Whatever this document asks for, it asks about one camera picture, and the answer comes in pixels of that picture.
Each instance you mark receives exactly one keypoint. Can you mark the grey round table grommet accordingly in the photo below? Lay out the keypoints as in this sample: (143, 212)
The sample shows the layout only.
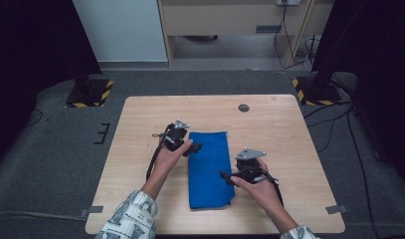
(243, 108)

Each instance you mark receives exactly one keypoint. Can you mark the grey tape piece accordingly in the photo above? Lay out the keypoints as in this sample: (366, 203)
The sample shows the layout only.
(94, 209)
(336, 209)

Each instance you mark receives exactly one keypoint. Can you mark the white power strip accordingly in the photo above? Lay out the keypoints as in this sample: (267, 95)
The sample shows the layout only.
(289, 2)

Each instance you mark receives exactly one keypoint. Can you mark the black stand with striped base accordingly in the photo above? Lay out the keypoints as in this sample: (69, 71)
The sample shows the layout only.
(90, 94)
(317, 91)

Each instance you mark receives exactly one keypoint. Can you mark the person's left hand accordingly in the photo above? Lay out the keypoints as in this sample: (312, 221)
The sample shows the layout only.
(166, 162)

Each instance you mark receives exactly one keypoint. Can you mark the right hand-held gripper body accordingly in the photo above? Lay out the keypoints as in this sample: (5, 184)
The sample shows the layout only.
(249, 169)

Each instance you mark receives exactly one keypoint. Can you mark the person's right hand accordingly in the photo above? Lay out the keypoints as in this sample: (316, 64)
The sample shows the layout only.
(263, 192)

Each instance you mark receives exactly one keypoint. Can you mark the black curtain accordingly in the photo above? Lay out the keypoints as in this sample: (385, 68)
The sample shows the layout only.
(31, 66)
(379, 66)

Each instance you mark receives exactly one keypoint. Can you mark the white cabinet panel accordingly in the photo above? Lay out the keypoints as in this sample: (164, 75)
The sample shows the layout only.
(120, 30)

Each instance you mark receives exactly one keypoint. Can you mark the blue cloth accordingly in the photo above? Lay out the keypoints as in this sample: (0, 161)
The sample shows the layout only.
(208, 179)

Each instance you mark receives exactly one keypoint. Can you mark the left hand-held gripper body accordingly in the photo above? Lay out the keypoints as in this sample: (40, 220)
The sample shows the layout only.
(176, 136)

